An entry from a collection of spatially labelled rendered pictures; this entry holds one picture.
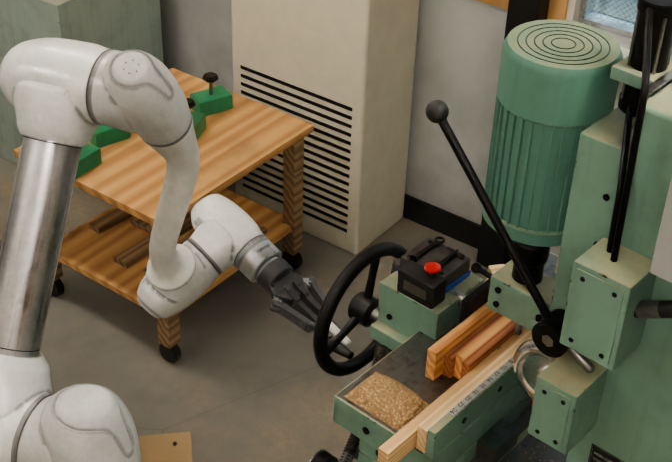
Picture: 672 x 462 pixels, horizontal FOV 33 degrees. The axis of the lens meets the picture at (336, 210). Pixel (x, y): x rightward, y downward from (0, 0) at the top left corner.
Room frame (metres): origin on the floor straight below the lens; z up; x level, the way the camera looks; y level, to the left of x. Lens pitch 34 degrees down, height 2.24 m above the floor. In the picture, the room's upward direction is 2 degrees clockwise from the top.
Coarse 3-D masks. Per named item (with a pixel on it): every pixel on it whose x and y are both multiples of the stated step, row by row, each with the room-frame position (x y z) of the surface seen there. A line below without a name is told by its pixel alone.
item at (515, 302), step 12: (492, 276) 1.53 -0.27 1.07; (504, 276) 1.53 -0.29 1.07; (492, 288) 1.53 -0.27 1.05; (504, 288) 1.51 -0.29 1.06; (516, 288) 1.50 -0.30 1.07; (540, 288) 1.50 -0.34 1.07; (552, 288) 1.50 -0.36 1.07; (492, 300) 1.52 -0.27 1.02; (504, 300) 1.51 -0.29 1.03; (516, 300) 1.50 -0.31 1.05; (528, 300) 1.48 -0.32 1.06; (504, 312) 1.51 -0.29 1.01; (516, 312) 1.49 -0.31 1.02; (528, 312) 1.48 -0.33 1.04; (528, 324) 1.48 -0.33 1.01
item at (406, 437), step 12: (492, 360) 1.46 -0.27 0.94; (468, 372) 1.43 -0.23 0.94; (456, 384) 1.40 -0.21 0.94; (444, 396) 1.37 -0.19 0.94; (432, 408) 1.34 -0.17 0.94; (420, 420) 1.32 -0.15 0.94; (408, 432) 1.29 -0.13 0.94; (384, 444) 1.26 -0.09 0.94; (396, 444) 1.26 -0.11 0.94; (408, 444) 1.28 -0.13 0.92; (384, 456) 1.24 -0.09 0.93; (396, 456) 1.26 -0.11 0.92
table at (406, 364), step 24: (552, 264) 1.80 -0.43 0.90; (384, 336) 1.61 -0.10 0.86; (384, 360) 1.50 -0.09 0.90; (408, 360) 1.50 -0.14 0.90; (408, 384) 1.44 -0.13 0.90; (432, 384) 1.44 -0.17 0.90; (336, 408) 1.40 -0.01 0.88; (360, 408) 1.38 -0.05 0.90; (504, 408) 1.43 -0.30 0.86; (360, 432) 1.37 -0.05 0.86; (384, 432) 1.33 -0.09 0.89; (480, 432) 1.38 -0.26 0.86; (408, 456) 1.30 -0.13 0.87; (456, 456) 1.33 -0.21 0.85
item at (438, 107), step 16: (432, 112) 1.48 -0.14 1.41; (448, 112) 1.49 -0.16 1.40; (448, 128) 1.48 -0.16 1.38; (464, 160) 1.45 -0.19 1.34; (480, 192) 1.43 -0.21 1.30; (496, 224) 1.40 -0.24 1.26; (512, 256) 1.38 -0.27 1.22; (528, 272) 1.37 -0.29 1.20; (528, 288) 1.36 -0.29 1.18; (544, 304) 1.35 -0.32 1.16; (544, 320) 1.33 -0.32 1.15; (560, 320) 1.32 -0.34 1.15; (544, 336) 1.31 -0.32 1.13; (544, 352) 1.31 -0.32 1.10; (560, 352) 1.29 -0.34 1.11; (576, 352) 1.30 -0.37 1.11; (592, 368) 1.28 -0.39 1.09
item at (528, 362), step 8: (528, 344) 1.36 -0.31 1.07; (520, 352) 1.37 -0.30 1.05; (528, 352) 1.36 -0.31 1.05; (536, 352) 1.35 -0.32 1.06; (520, 360) 1.36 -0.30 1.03; (528, 360) 1.36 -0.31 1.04; (536, 360) 1.35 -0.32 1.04; (544, 360) 1.34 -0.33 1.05; (552, 360) 1.33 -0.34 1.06; (520, 368) 1.36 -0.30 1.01; (528, 368) 1.36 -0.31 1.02; (536, 368) 1.35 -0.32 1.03; (544, 368) 1.34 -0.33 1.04; (520, 376) 1.36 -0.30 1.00; (528, 376) 1.36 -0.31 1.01; (536, 376) 1.34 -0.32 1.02; (520, 384) 1.36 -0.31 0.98; (528, 384) 1.35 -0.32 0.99; (528, 392) 1.35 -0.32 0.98
